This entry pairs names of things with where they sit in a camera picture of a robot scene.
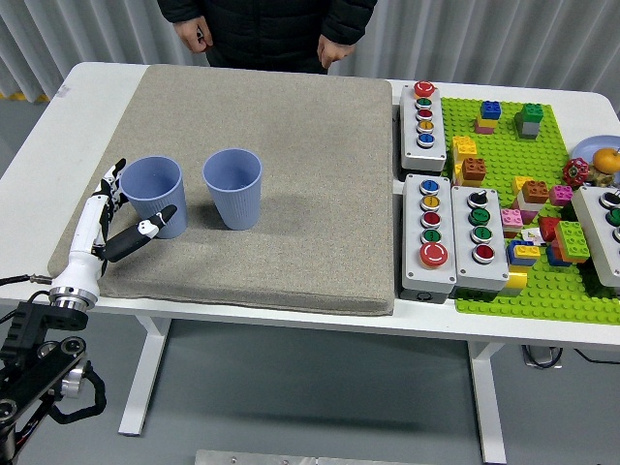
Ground person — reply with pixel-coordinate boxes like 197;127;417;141
158;0;379;75

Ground white power strip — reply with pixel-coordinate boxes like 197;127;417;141
521;344;565;370

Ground yellow brick on blue brick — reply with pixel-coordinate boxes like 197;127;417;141
506;240;542;267

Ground black power cable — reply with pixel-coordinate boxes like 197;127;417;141
573;348;620;364

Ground brown toy brick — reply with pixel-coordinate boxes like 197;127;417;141
460;157;487;183

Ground grey-brown fabric mat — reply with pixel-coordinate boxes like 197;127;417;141
47;64;394;317

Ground large green toy brick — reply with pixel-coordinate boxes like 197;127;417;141
554;220;591;263

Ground person's left hand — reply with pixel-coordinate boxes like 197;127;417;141
316;32;355;70

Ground orange-brown toy brick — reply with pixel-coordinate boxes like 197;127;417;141
521;179;550;204

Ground light blue plate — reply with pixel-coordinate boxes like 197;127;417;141
573;135;620;188

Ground person's right hand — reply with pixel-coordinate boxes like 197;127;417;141
171;17;215;54

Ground white table leg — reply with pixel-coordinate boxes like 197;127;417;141
467;341;508;465
118;317;171;437

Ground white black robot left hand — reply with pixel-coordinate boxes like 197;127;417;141
50;158;178;295

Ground blue ribbed plastic cup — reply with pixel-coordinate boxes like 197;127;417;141
119;154;189;239
201;148;264;232

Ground translucent yellow toy brick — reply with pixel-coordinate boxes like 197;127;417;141
498;270;528;297

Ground grey control box black buttons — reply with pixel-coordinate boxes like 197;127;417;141
571;186;620;290

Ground grey selector switch control box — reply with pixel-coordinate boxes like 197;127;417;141
449;184;511;294

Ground green studded baseplate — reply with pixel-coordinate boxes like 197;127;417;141
439;96;620;326

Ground grey toy brick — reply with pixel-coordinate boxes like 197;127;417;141
513;113;541;140

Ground magenta toy brick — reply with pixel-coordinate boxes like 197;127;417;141
548;184;574;207

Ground red toy brick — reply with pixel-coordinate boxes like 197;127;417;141
538;216;563;242

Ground red valve handwheel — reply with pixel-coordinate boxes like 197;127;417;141
561;158;590;189

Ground orange fruit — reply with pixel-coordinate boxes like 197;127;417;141
593;147;620;173

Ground grey five-button control box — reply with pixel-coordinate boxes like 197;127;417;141
397;80;448;176
400;172;459;305

